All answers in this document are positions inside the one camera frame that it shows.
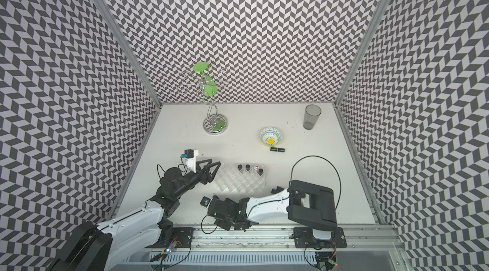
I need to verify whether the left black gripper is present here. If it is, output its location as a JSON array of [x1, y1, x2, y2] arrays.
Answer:
[[174, 159, 221, 199]]

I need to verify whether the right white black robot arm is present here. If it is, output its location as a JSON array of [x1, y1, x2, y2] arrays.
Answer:
[[201, 180, 338, 240]]

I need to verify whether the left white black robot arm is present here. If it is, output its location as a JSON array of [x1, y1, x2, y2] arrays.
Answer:
[[48, 160, 221, 270]]

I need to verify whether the clear acrylic lipstick organizer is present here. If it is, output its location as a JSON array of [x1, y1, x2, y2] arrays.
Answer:
[[214, 164, 266, 197]]

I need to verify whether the yellow blue patterned bowl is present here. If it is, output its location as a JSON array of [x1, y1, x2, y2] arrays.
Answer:
[[259, 127, 282, 147]]

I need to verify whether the chrome stand with green discs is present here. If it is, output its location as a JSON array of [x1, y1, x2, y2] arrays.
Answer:
[[180, 61, 229, 136]]

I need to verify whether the grey ribbed drinking glass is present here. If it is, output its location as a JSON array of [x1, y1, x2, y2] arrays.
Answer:
[[303, 104, 322, 130]]

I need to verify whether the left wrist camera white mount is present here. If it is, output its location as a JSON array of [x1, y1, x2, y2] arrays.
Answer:
[[181, 149, 199, 172]]

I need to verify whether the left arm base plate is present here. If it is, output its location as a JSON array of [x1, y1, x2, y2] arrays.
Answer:
[[159, 226, 195, 249]]

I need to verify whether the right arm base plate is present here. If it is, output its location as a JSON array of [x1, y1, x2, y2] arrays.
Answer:
[[292, 227, 347, 249]]

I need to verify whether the aluminium front rail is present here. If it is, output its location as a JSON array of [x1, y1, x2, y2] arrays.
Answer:
[[99, 224, 406, 253]]

